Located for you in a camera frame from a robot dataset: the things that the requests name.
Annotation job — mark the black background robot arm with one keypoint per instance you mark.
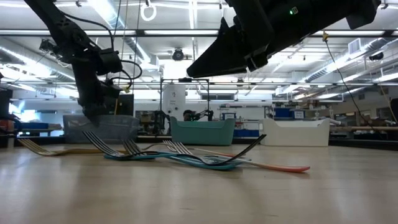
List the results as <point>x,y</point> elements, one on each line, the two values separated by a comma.
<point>205,113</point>
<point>160,118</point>

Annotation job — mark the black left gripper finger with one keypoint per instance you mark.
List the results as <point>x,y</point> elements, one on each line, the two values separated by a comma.
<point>93,119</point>

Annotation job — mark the blue storage box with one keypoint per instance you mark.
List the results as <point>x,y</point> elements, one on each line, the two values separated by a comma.
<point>283,113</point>

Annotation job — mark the teal plastic bin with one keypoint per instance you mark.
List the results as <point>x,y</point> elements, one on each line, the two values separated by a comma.
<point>202,132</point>

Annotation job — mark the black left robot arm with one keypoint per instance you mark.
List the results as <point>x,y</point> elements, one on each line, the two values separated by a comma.
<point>62,28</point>

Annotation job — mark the translucent grey plastic bin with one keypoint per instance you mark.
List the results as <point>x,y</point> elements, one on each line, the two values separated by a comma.
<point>118,129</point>

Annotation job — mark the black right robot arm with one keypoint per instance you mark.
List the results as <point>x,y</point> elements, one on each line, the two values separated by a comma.
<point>342,12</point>

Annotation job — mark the white pillar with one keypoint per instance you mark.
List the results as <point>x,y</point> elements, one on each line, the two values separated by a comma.
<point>174,99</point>

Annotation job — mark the small framed sign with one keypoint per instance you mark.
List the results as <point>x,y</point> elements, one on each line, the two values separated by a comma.
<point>229,117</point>

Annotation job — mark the blue crate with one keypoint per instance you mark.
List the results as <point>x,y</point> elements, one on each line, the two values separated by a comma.
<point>247,133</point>

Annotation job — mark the black monitor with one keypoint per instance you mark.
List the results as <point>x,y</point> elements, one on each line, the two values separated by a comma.
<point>127,105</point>

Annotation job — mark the black ceiling device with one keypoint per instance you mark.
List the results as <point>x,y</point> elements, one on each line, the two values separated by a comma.
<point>376,56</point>

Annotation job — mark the black overhead light bar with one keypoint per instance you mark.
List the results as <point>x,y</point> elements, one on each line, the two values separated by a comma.
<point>140,32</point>

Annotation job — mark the black ceiling camera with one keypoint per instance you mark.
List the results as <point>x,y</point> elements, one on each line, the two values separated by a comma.
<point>178,55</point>
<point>46,46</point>

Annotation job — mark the person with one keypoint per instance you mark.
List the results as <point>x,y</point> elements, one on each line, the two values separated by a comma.
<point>188,115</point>

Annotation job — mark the gold fork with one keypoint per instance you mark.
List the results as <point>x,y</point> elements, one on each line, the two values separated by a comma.
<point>93,151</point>
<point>34,147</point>

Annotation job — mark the black metal frame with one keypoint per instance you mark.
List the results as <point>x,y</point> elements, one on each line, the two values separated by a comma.
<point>185,80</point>

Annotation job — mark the white plastic bin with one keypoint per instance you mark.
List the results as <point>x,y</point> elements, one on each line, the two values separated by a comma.
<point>295,133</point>

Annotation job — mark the black equipment box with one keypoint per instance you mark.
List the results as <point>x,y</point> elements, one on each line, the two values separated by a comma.
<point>5,102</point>

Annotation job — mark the black table edge rail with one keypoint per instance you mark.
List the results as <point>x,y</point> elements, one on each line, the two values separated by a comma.
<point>357,144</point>

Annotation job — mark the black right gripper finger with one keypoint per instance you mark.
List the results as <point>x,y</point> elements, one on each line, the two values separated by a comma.
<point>220,59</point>

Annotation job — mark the wooden workbench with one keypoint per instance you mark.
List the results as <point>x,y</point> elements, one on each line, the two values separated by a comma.
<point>367,128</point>

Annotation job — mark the silver ceiling duct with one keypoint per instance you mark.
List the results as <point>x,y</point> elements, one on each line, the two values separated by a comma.
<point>102,9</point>

